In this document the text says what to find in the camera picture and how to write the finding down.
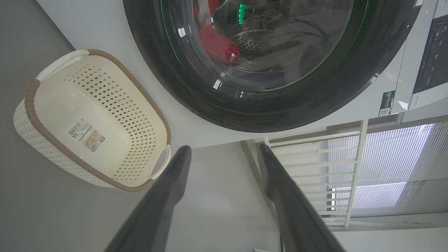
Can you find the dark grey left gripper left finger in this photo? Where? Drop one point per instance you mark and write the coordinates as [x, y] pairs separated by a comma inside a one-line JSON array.
[[161, 210]]

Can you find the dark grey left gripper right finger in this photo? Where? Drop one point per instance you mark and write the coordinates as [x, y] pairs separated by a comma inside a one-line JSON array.
[[294, 217]]

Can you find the black round glass washer door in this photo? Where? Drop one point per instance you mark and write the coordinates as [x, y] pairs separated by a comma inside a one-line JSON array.
[[210, 105]]

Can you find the red and white garment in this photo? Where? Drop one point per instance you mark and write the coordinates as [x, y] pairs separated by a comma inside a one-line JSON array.
[[217, 45]]

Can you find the cream laundry basket brown rim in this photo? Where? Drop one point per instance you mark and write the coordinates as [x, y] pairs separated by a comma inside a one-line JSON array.
[[70, 101]]

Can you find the white front-load washing machine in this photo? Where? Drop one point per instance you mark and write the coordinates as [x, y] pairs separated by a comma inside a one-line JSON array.
[[105, 28]]

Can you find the white metal railing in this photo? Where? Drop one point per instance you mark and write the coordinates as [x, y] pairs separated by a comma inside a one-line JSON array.
[[356, 168]]

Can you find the blue energy label sticker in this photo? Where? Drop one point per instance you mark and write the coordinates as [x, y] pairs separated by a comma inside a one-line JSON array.
[[386, 103]]

